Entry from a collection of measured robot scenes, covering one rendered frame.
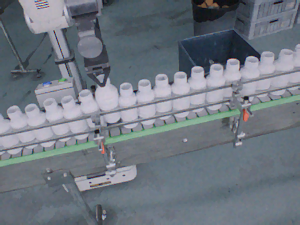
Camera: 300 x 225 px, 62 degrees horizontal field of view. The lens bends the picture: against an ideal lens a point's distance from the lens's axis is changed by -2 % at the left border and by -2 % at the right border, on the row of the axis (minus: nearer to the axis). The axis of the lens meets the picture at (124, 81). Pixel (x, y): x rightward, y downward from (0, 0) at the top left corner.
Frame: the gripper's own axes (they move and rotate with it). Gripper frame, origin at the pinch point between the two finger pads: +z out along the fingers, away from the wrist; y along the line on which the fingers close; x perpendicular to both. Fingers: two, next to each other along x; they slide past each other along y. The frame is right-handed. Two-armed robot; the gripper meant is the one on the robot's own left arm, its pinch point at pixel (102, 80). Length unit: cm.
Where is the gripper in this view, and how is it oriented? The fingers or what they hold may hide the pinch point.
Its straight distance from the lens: 75.6
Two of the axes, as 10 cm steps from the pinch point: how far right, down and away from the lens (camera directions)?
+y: -1.5, -6.0, 7.9
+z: 1.4, 7.7, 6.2
